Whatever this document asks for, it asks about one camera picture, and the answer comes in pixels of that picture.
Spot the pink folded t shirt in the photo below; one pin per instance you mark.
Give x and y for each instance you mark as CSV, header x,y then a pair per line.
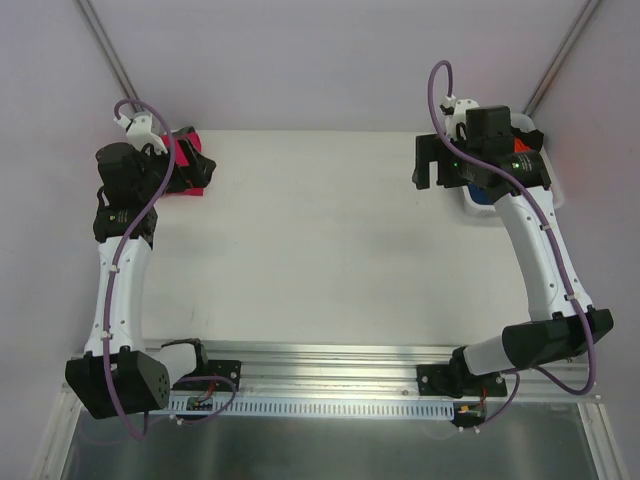
x,y
190,133

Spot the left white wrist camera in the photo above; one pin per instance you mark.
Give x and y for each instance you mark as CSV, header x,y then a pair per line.
x,y
141,130

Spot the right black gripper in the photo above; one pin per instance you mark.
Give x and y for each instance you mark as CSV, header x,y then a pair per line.
x,y
426,160

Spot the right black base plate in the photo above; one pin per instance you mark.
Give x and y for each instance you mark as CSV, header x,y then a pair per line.
x,y
442,380

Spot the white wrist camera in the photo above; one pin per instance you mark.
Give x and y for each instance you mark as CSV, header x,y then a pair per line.
x,y
141,130
454,111

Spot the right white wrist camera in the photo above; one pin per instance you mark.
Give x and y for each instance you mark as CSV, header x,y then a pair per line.
x,y
454,111

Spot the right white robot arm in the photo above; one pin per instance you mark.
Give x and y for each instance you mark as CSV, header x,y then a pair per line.
x,y
480,147

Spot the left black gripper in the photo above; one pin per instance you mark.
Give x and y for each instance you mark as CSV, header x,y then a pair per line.
x,y
195,163

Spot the orange t shirt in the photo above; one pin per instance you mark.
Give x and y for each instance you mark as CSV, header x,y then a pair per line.
x,y
520,146

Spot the aluminium mounting rail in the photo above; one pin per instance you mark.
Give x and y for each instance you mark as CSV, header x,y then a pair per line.
x,y
320,365

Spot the white slotted cable duct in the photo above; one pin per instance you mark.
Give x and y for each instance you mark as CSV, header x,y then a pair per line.
x,y
341,408

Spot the blue t shirt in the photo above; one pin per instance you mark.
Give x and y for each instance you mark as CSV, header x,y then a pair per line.
x,y
479,196

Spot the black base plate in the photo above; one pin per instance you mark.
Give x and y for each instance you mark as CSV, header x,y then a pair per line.
x,y
217,372
442,380

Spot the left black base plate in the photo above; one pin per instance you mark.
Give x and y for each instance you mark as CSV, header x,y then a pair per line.
x,y
217,372

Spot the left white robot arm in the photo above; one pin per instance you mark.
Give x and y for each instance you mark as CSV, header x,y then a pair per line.
x,y
124,229

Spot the black t shirt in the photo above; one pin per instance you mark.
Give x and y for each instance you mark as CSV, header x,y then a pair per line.
x,y
534,138

